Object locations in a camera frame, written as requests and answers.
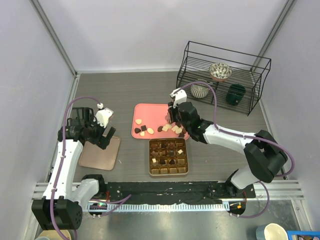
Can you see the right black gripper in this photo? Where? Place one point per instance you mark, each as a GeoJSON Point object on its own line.
{"type": "Point", "coordinates": [173, 111]}

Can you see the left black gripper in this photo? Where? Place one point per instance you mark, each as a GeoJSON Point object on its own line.
{"type": "Point", "coordinates": [101, 140]}

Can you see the gold chocolate box with tray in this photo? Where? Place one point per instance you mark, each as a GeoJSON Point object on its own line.
{"type": "Point", "coordinates": [173, 151]}

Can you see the metal tongs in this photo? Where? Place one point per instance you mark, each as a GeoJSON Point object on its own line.
{"type": "Point", "coordinates": [168, 118]}

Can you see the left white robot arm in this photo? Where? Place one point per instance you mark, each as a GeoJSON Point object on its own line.
{"type": "Point", "coordinates": [61, 207]}

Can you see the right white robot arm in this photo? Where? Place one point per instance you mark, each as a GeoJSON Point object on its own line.
{"type": "Point", "coordinates": [214, 143]}

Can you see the dark heart chocolate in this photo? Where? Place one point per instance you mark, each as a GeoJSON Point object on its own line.
{"type": "Point", "coordinates": [137, 130]}

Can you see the white teardrop chocolate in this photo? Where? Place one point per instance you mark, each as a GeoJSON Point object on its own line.
{"type": "Point", "coordinates": [138, 121]}

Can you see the white oval chocolate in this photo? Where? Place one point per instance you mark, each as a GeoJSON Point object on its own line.
{"type": "Point", "coordinates": [150, 131]}

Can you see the dark swirl chocolate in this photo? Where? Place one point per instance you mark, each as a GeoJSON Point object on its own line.
{"type": "Point", "coordinates": [162, 162]}

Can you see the rose gold tin lid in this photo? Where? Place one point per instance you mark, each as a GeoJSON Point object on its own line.
{"type": "Point", "coordinates": [101, 159]}

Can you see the striped ceramic cup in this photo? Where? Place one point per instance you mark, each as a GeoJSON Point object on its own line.
{"type": "Point", "coordinates": [199, 91]}

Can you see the pink plastic tray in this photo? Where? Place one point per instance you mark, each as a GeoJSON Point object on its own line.
{"type": "Point", "coordinates": [152, 116]}

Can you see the floral ceramic bowl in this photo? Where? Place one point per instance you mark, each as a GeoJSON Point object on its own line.
{"type": "Point", "coordinates": [220, 72]}

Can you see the dark green mug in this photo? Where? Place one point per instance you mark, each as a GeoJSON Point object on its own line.
{"type": "Point", "coordinates": [235, 94]}

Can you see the beige plate bottom left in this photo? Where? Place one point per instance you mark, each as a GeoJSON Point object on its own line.
{"type": "Point", "coordinates": [53, 235]}

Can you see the white bowl bottom right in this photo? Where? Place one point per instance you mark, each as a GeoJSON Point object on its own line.
{"type": "Point", "coordinates": [271, 231]}

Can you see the blue box corner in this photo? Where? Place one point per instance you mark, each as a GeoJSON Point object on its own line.
{"type": "Point", "coordinates": [303, 235]}

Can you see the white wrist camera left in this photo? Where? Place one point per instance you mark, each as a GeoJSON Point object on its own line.
{"type": "Point", "coordinates": [103, 115]}

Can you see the black wire rack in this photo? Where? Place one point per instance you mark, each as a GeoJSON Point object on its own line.
{"type": "Point", "coordinates": [237, 78]}

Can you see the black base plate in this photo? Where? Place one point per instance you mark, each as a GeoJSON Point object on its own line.
{"type": "Point", "coordinates": [175, 192]}

